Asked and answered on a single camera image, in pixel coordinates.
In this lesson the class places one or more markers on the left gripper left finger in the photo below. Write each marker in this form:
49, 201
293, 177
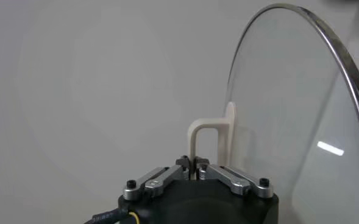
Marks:
161, 182

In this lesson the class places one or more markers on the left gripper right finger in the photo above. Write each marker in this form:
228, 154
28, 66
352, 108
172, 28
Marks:
234, 181

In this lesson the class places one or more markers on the round glass pot lid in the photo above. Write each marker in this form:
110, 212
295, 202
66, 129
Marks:
228, 128

